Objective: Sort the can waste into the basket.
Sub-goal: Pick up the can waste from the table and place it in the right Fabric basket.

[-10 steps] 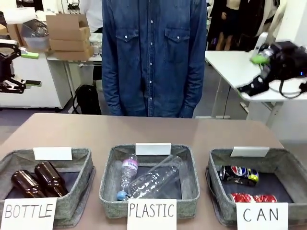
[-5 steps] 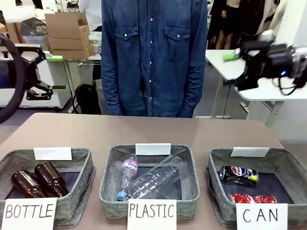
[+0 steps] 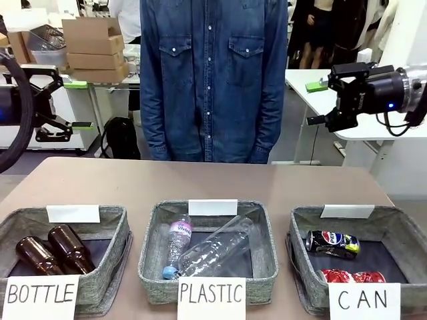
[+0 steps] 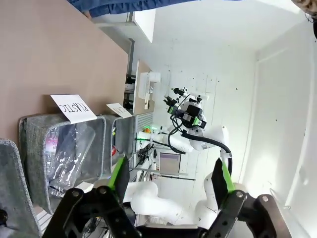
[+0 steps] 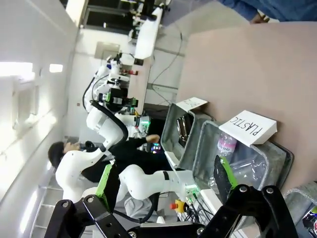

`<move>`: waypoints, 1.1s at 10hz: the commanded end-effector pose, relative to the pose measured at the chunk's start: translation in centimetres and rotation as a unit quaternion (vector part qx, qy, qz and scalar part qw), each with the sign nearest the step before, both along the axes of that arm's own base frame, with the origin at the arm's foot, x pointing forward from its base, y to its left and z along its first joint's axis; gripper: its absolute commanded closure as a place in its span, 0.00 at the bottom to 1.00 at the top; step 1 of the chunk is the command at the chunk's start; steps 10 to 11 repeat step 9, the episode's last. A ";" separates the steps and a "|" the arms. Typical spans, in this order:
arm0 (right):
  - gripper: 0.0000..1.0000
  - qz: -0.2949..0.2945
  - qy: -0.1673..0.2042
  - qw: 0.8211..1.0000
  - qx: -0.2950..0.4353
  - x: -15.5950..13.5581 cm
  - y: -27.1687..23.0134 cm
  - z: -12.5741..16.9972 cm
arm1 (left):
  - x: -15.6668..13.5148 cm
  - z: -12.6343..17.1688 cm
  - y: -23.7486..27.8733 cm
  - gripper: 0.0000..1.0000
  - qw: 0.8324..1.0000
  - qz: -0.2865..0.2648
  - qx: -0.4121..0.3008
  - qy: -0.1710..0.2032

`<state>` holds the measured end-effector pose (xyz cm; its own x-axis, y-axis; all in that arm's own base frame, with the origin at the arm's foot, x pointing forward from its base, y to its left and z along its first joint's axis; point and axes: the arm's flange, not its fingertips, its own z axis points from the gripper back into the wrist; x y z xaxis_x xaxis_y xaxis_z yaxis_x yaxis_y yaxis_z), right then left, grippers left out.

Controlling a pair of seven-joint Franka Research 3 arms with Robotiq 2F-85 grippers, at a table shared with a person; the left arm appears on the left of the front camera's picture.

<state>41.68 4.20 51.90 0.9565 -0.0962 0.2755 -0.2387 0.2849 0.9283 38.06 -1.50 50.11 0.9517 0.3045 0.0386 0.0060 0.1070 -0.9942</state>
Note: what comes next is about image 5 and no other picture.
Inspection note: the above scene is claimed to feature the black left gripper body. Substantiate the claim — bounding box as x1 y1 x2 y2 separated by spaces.
99 86 128 111

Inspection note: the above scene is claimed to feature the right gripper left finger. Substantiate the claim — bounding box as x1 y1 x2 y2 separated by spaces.
54 162 132 238

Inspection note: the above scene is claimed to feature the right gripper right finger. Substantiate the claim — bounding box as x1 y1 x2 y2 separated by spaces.
203 155 299 238

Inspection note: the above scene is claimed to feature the large clear plastic bottle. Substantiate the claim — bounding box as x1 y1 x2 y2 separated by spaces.
208 153 269 191

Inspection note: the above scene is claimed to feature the pink-label water bottle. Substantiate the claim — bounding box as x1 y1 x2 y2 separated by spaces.
215 132 238 159

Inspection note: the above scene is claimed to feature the black drink can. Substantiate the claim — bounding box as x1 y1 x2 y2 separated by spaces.
302 207 317 234

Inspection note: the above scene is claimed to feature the denim person's left forearm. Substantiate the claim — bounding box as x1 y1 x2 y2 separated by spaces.
239 0 317 23

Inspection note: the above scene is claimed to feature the grey fabric basket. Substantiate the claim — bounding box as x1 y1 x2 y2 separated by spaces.
282 182 317 238
160 102 214 170
192 120 295 198

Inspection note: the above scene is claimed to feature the denim person's left hand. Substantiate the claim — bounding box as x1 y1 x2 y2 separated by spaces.
249 12 271 24

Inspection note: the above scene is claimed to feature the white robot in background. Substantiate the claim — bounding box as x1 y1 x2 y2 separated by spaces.
83 74 130 151

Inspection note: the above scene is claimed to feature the large white PLASTIC sign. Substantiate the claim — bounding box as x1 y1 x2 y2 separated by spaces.
198 189 224 209

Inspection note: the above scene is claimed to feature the seated person in black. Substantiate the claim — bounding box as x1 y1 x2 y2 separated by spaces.
48 133 174 183

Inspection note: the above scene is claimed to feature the lit colourful screen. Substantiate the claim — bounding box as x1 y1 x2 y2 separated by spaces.
148 142 162 155

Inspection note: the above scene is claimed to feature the red emergency stop button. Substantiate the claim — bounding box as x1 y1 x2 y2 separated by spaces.
169 199 187 214

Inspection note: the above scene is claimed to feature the brown glass bottle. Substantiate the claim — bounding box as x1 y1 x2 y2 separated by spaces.
175 116 185 147

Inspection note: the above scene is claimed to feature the large white BOTTLE sign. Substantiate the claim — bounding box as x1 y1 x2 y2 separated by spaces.
164 150 180 170

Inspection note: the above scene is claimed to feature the small white BOTTLE tent card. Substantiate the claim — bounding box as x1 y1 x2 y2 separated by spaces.
176 97 208 110

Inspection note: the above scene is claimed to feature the small white PLASTIC tent card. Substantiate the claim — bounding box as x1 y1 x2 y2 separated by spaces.
218 110 277 146

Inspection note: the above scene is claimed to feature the ceiling light panel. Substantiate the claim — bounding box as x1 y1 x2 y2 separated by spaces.
0 61 33 78
49 63 65 73

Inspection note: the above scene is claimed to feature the long white desk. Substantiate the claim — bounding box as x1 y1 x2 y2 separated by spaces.
128 6 164 116

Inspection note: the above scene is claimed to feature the person in denim shirt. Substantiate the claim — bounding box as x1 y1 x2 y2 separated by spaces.
219 0 251 12

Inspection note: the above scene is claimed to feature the black cable bundle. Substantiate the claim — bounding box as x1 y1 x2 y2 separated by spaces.
177 195 220 225

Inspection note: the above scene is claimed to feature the grey hanging cable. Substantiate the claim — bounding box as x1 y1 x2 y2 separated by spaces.
150 23 186 101

